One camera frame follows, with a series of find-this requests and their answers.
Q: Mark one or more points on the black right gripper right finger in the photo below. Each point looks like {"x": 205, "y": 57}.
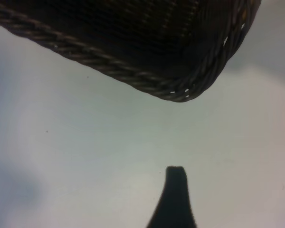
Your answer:
{"x": 183, "y": 206}

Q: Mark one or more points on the dark brown wicker basket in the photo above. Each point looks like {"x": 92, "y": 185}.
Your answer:
{"x": 133, "y": 35}

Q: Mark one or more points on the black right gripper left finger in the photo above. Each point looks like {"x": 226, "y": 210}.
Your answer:
{"x": 168, "y": 204}

